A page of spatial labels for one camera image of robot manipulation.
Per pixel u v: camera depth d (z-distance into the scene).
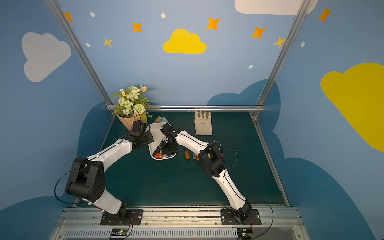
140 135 0.71
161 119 1.19
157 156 0.93
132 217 0.74
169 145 0.84
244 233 0.73
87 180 0.45
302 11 0.70
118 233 0.72
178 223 0.74
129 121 0.97
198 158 0.94
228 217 0.74
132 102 0.87
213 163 0.61
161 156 0.93
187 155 0.96
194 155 0.96
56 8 0.69
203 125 1.15
